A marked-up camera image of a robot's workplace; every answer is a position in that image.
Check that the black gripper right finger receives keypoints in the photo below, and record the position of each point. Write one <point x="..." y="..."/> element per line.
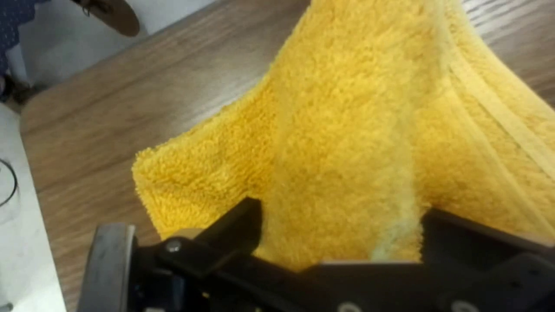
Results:
<point x="461" y="242"/>

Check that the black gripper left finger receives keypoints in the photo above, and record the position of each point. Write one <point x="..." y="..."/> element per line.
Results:
<point x="231" y="225"/>

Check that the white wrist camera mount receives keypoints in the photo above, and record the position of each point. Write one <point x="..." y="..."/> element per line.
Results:
<point x="106" y="270"/>

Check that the yellow towel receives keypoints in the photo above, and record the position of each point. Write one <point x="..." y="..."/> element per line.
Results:
<point x="347" y="144"/>

